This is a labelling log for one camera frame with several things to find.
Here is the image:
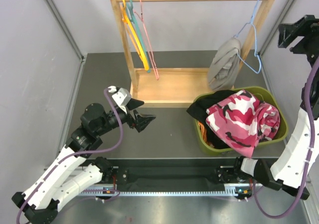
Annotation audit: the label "orange white trousers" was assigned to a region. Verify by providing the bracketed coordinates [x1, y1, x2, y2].
[197, 121, 214, 148]

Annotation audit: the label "black trousers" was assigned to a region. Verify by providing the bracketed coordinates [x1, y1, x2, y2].
[186, 90, 236, 149]

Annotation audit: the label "grey trousers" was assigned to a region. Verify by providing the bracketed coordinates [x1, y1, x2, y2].
[207, 37, 241, 91]

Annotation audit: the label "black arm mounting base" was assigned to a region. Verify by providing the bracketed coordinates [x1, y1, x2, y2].
[101, 166, 241, 185]

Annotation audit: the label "grey slotted cable duct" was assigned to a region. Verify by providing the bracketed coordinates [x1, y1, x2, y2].
[49, 185, 247, 197]

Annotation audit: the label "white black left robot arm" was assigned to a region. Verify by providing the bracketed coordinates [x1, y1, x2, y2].
[11, 100, 156, 224]

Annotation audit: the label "olive green plastic basket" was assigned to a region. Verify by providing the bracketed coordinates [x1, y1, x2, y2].
[192, 87, 289, 156]

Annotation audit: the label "pink camouflage trousers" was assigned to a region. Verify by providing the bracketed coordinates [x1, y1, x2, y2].
[205, 90, 281, 158]

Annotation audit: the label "pink wire hanger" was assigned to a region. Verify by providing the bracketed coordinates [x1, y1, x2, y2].
[135, 0, 160, 81]

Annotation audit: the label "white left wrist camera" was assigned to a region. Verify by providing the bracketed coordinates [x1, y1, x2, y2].
[107, 86, 132, 114]

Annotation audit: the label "wooden clothes rack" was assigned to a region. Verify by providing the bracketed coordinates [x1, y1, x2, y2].
[110, 0, 275, 108]

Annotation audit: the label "teal plastic hanger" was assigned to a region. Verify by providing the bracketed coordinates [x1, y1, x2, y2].
[127, 0, 151, 73]

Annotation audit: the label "orange plastic hanger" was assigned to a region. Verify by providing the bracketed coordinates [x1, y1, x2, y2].
[121, 0, 150, 71]

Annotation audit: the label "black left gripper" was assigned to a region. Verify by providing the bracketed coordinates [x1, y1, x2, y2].
[96, 98, 156, 136]

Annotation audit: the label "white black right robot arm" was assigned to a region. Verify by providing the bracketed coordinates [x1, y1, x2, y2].
[232, 15, 319, 200]

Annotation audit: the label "blue wire hanger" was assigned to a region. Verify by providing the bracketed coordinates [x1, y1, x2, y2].
[234, 0, 262, 74]

